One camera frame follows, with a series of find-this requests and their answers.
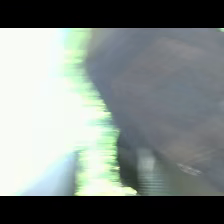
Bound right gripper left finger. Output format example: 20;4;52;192
19;150;80;196

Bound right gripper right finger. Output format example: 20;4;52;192
117;145;169;196

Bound brown garment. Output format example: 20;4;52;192
84;28;224;196

